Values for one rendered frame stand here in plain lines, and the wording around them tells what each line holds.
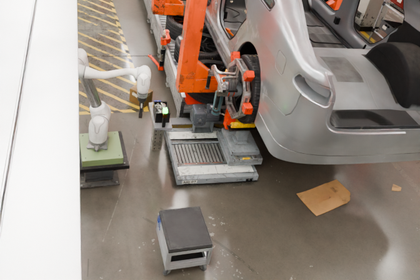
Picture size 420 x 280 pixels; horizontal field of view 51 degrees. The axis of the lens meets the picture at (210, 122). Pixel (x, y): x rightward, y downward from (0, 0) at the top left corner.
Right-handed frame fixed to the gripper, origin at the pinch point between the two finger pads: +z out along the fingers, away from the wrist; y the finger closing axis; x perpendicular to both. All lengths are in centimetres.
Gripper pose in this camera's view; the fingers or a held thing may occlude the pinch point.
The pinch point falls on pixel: (140, 114)
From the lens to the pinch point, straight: 388.6
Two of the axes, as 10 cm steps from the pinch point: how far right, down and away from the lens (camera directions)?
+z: -1.7, 7.5, 6.3
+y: 0.9, 6.5, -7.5
